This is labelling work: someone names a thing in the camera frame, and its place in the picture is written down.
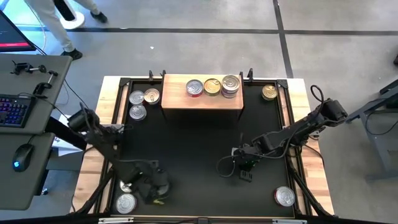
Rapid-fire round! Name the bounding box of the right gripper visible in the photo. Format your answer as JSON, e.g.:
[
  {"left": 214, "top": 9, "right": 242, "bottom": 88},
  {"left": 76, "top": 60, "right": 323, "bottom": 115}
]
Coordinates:
[{"left": 232, "top": 132, "right": 265, "bottom": 183}]

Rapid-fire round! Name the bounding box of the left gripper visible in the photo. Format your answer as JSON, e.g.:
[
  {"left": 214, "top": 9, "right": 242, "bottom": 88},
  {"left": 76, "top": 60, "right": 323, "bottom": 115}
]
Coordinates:
[{"left": 124, "top": 160, "right": 170, "bottom": 206}]

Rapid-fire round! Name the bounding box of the blue white label tin can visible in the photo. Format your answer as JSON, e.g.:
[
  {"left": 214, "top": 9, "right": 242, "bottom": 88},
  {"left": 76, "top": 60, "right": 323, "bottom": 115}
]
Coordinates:
[
  {"left": 221, "top": 88, "right": 241, "bottom": 100},
  {"left": 115, "top": 193, "right": 137, "bottom": 215},
  {"left": 221, "top": 73, "right": 241, "bottom": 94},
  {"left": 129, "top": 104, "right": 147, "bottom": 122}
]

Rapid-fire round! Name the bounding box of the red label tin can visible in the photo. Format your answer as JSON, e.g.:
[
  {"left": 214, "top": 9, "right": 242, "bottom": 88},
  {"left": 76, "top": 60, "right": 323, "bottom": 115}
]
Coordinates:
[
  {"left": 128, "top": 90, "right": 146, "bottom": 106},
  {"left": 273, "top": 185, "right": 297, "bottom": 208},
  {"left": 185, "top": 78, "right": 205, "bottom": 98},
  {"left": 119, "top": 179, "right": 134, "bottom": 194}
]

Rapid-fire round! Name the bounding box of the green tin can gold lid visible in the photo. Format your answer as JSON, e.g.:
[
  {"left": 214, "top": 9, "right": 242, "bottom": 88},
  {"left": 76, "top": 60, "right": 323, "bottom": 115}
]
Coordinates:
[
  {"left": 143, "top": 88, "right": 161, "bottom": 105},
  {"left": 203, "top": 78, "right": 222, "bottom": 97},
  {"left": 261, "top": 83, "right": 279, "bottom": 101}
]

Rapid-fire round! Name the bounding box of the wooden shelf with black legs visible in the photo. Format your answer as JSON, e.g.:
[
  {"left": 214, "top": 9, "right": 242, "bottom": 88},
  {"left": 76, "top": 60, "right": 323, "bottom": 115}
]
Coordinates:
[{"left": 160, "top": 70, "right": 246, "bottom": 121}]

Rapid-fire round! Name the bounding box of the black table mat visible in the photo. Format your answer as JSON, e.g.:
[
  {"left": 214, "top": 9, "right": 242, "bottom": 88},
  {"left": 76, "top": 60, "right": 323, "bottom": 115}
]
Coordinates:
[{"left": 111, "top": 79, "right": 295, "bottom": 218}]

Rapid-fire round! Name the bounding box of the white paper sheet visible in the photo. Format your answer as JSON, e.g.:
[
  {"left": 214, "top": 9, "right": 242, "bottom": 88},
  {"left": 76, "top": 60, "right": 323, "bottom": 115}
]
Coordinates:
[{"left": 51, "top": 113, "right": 90, "bottom": 157}]

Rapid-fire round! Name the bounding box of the black desk beam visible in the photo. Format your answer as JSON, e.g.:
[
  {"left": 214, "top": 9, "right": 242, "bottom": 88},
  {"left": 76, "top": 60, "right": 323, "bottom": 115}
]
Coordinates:
[{"left": 45, "top": 116, "right": 88, "bottom": 151}]

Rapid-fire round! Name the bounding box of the dark grey metal stand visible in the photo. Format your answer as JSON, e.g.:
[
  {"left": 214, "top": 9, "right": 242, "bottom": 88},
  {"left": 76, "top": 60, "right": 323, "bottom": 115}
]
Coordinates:
[{"left": 341, "top": 79, "right": 398, "bottom": 184}]

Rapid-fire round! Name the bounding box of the black computer mouse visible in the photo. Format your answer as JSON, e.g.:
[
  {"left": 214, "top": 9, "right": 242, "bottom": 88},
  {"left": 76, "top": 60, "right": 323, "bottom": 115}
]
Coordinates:
[{"left": 11, "top": 144, "right": 35, "bottom": 174}]

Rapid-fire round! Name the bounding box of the black desk clamp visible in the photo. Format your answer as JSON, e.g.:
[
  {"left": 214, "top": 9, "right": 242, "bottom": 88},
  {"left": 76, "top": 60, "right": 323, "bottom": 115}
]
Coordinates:
[
  {"left": 10, "top": 60, "right": 47, "bottom": 76},
  {"left": 32, "top": 70, "right": 59, "bottom": 96}
]

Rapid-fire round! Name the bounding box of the black computer keyboard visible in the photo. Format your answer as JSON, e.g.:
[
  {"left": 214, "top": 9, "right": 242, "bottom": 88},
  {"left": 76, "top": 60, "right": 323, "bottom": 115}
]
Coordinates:
[{"left": 0, "top": 94, "right": 36, "bottom": 129}]

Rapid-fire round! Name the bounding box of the white round stand base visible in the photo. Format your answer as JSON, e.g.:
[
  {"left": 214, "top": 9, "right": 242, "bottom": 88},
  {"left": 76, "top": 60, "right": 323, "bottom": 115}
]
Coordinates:
[{"left": 63, "top": 11, "right": 86, "bottom": 30}]

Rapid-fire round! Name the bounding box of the person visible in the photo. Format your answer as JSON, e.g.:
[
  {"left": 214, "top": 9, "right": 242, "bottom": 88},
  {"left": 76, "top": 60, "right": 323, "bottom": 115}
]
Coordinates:
[{"left": 24, "top": 0, "right": 109, "bottom": 62}]

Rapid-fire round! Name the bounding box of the black stand pole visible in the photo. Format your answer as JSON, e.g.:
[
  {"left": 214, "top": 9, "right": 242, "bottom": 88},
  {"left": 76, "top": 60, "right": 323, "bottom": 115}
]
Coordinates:
[{"left": 55, "top": 0, "right": 78, "bottom": 22}]

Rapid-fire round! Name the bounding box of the computer monitor with red bar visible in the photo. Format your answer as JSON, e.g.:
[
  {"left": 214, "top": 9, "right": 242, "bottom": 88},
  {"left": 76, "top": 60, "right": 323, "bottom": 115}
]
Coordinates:
[{"left": 0, "top": 10, "right": 37, "bottom": 53}]

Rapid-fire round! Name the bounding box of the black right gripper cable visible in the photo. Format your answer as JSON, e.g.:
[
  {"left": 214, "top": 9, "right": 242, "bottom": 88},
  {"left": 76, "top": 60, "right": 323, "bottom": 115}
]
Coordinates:
[{"left": 216, "top": 154, "right": 240, "bottom": 179}]

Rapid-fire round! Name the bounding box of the silver metal bracket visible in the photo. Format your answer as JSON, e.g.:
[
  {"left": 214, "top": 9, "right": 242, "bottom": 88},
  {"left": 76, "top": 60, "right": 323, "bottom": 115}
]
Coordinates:
[
  {"left": 98, "top": 217, "right": 135, "bottom": 224},
  {"left": 272, "top": 218, "right": 308, "bottom": 224}
]

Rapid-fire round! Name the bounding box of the black metal table frame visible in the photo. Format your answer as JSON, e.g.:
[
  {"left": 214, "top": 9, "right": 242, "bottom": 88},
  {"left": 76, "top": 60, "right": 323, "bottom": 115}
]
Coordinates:
[{"left": 68, "top": 67, "right": 336, "bottom": 218}]

